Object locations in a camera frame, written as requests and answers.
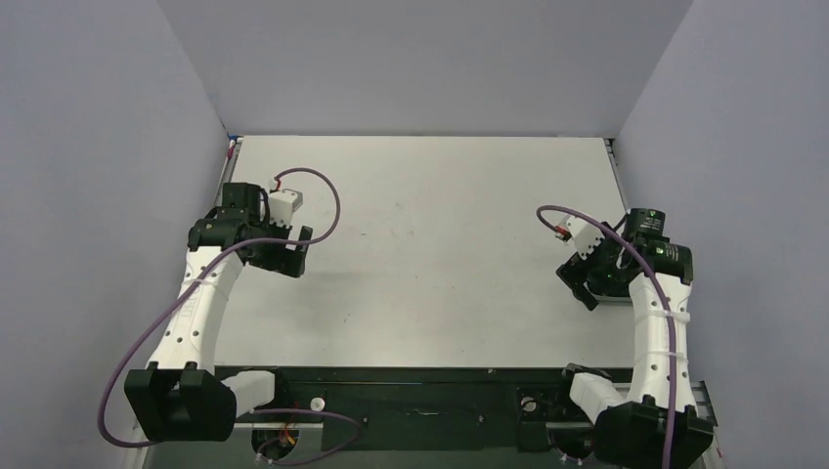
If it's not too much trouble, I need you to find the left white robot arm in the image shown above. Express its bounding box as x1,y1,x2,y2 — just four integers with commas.
124,183,307,444

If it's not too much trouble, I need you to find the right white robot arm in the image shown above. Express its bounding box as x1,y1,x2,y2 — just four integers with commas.
552,208,715,468

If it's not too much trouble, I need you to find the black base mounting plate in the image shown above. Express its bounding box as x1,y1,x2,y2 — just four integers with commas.
236,366,592,452

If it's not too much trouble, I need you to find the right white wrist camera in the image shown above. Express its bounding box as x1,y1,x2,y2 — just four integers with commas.
565,215,605,260

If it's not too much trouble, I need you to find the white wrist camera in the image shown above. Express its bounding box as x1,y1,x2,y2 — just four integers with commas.
268,189,303,228
565,215,605,260

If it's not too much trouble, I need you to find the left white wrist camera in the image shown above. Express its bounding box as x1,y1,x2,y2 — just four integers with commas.
268,189,303,228

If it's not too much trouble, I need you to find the aluminium frame rail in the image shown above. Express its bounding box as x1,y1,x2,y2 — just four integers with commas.
690,381,719,427

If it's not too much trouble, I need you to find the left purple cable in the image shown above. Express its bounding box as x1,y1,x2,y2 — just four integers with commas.
97,167,342,449

